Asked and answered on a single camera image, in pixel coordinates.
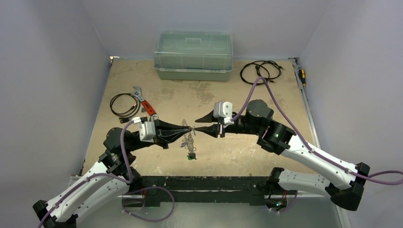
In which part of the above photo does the red handled adjustable wrench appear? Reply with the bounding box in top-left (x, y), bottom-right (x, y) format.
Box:
top-left (132, 85), bottom-right (159, 121)

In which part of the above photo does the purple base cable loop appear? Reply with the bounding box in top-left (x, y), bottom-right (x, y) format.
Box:
top-left (121, 184), bottom-right (176, 222)

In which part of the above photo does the black coiled cable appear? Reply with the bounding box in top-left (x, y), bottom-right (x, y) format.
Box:
top-left (240, 60), bottom-right (284, 86)
top-left (110, 93), bottom-right (141, 124)

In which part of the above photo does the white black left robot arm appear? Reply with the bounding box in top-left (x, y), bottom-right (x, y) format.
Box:
top-left (33, 117), bottom-right (192, 228)

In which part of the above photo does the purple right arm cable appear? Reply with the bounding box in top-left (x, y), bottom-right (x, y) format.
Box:
top-left (231, 76), bottom-right (403, 186)

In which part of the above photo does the black coiled cable right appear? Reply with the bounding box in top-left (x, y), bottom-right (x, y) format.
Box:
top-left (240, 60), bottom-right (284, 86)

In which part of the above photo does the yellow black screwdriver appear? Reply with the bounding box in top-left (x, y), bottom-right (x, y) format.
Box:
top-left (298, 69), bottom-right (306, 86)

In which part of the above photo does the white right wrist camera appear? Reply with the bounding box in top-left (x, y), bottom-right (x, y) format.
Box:
top-left (213, 101), bottom-right (234, 126)

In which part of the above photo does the black metal base rail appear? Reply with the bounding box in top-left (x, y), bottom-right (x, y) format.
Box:
top-left (123, 176), bottom-right (296, 208)

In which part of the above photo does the large metal keyring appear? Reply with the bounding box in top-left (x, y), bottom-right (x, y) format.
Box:
top-left (180, 127), bottom-right (197, 156)

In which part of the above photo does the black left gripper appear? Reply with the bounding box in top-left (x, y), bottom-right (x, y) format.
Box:
top-left (126, 115), bottom-right (192, 152)

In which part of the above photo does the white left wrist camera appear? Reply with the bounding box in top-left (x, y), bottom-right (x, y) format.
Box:
top-left (131, 116), bottom-right (156, 143)

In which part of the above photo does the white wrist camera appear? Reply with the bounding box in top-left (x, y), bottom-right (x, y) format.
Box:
top-left (131, 116), bottom-right (156, 143)
top-left (213, 101), bottom-right (234, 126)

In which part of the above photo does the key with green tag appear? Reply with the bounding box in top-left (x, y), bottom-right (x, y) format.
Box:
top-left (187, 154), bottom-right (197, 161)

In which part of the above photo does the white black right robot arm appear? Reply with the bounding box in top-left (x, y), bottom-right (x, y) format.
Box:
top-left (195, 100), bottom-right (370, 211)

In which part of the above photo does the green plastic storage box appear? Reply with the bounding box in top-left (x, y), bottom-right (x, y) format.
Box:
top-left (154, 30), bottom-right (233, 81)

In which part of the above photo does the black coiled cable left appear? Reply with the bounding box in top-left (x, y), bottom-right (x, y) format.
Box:
top-left (110, 93), bottom-right (141, 124)

